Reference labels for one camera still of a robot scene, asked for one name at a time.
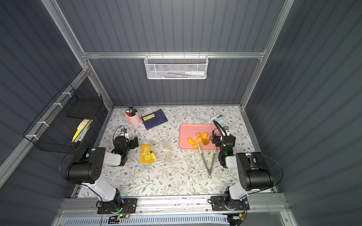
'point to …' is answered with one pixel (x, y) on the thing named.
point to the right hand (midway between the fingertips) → (225, 134)
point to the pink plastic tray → (189, 130)
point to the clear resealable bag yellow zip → (156, 151)
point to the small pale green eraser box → (220, 119)
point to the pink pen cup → (133, 116)
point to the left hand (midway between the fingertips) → (130, 137)
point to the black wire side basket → (65, 127)
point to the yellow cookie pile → (200, 139)
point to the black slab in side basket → (84, 108)
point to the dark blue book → (154, 118)
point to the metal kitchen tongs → (209, 176)
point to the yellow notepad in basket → (82, 130)
